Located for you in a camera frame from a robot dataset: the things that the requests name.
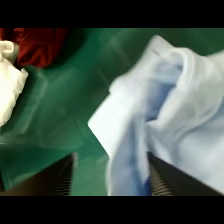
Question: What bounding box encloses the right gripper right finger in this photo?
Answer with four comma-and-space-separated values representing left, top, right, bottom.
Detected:
146, 151, 224, 197

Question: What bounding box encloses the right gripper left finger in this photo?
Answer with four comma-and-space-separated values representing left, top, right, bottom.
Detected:
0, 151, 78, 197

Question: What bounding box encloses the light blue shirt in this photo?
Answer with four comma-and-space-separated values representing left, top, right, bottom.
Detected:
87, 34, 224, 197

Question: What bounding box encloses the white garment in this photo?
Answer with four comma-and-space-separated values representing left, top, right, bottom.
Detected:
0, 40, 30, 128

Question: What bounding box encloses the red garment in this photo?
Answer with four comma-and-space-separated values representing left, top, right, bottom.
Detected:
0, 28, 73, 69

